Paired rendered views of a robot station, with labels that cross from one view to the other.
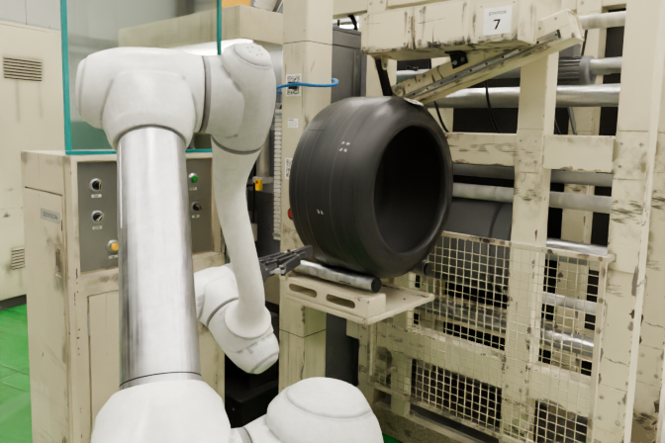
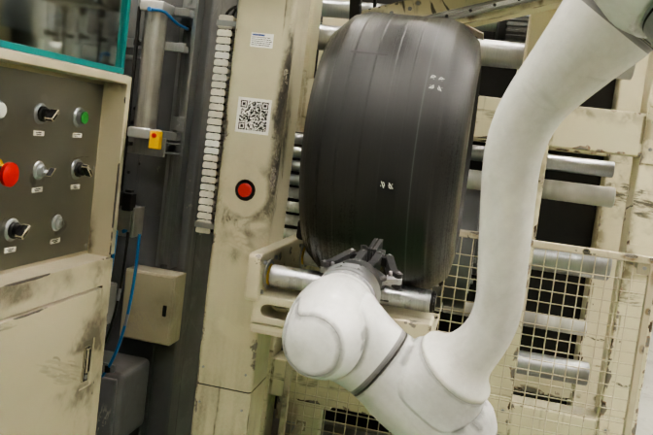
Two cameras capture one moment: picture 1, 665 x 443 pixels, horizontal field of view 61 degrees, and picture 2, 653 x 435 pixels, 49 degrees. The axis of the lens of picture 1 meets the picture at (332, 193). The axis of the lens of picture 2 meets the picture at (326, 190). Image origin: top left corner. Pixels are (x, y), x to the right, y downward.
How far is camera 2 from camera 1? 96 cm
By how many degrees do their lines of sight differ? 30
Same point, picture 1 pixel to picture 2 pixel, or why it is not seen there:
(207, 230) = (85, 215)
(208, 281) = (360, 301)
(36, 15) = not seen: outside the picture
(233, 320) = (455, 373)
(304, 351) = (249, 416)
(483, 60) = not seen: outside the picture
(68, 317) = not seen: outside the picture
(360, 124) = (450, 50)
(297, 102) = (275, 7)
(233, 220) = (532, 180)
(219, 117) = not seen: outside the picture
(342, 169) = (438, 118)
